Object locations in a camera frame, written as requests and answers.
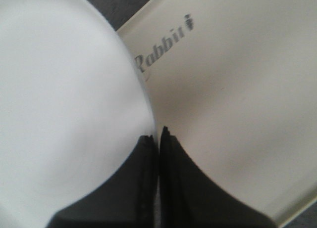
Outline white round plate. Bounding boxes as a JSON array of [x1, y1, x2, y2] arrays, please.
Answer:
[[0, 0, 155, 228]]

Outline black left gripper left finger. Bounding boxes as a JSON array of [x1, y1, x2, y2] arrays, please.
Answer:
[[49, 136, 158, 228]]

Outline cream rabbit serving tray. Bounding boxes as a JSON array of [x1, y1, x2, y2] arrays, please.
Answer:
[[118, 0, 317, 227]]

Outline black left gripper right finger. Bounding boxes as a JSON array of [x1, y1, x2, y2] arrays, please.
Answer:
[[159, 127, 276, 228]]

